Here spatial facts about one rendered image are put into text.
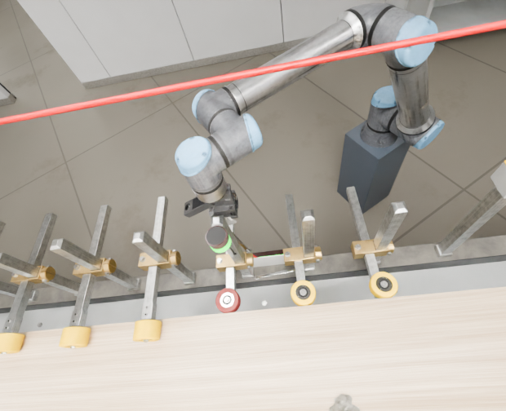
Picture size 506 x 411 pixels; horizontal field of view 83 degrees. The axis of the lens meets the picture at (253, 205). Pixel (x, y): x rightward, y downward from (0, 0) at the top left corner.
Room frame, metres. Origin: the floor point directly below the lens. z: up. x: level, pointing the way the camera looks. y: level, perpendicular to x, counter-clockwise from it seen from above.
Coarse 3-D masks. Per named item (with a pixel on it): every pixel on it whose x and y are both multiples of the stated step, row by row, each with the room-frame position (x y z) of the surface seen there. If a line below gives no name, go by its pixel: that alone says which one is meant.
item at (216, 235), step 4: (212, 228) 0.39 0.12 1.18; (216, 228) 0.39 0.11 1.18; (220, 228) 0.38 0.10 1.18; (208, 232) 0.39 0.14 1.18; (212, 232) 0.38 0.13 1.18; (216, 232) 0.38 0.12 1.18; (220, 232) 0.37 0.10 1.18; (224, 232) 0.37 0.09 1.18; (208, 236) 0.37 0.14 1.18; (212, 236) 0.37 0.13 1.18; (216, 236) 0.37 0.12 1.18; (220, 236) 0.36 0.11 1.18; (224, 236) 0.36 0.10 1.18; (208, 240) 0.36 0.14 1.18; (212, 240) 0.36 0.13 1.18; (216, 240) 0.36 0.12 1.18; (220, 240) 0.35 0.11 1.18; (212, 244) 0.35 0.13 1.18; (216, 244) 0.34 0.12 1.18
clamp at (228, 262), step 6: (216, 258) 0.45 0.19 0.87; (222, 258) 0.44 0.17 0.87; (228, 258) 0.43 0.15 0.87; (246, 258) 0.41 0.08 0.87; (252, 258) 0.41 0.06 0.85; (216, 264) 0.42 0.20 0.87; (222, 264) 0.42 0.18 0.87; (228, 264) 0.41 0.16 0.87; (234, 264) 0.40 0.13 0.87; (240, 264) 0.39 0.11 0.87; (246, 264) 0.39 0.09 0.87; (252, 264) 0.39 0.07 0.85; (222, 270) 0.41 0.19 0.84
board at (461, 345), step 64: (192, 320) 0.25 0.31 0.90; (256, 320) 0.19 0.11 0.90; (320, 320) 0.13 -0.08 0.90; (384, 320) 0.07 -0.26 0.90; (448, 320) 0.02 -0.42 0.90; (0, 384) 0.25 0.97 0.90; (64, 384) 0.19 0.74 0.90; (128, 384) 0.13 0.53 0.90; (192, 384) 0.08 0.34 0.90; (256, 384) 0.02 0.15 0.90; (320, 384) -0.02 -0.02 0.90; (384, 384) -0.07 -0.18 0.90; (448, 384) -0.11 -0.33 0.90
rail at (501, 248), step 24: (480, 240) 0.24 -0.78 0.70; (504, 240) 0.22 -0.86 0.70; (336, 264) 0.33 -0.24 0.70; (360, 264) 0.30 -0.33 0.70; (384, 264) 0.27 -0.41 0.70; (408, 264) 0.24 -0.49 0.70; (432, 264) 0.22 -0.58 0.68; (456, 264) 0.20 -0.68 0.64; (48, 288) 0.65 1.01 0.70; (96, 288) 0.57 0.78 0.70; (120, 288) 0.54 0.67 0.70; (144, 288) 0.50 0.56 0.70; (168, 288) 0.47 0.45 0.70; (192, 288) 0.43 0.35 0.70; (216, 288) 0.41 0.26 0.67; (240, 288) 0.39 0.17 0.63; (0, 312) 0.65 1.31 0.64
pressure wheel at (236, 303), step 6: (228, 288) 0.31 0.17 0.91; (222, 294) 0.30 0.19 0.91; (228, 294) 0.29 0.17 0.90; (234, 294) 0.29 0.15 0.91; (216, 300) 0.29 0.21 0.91; (222, 300) 0.28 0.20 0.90; (228, 300) 0.27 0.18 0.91; (234, 300) 0.27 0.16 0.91; (240, 300) 0.27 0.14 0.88; (216, 306) 0.27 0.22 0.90; (222, 306) 0.26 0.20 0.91; (228, 306) 0.26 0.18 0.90; (234, 306) 0.25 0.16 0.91; (228, 312) 0.24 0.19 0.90
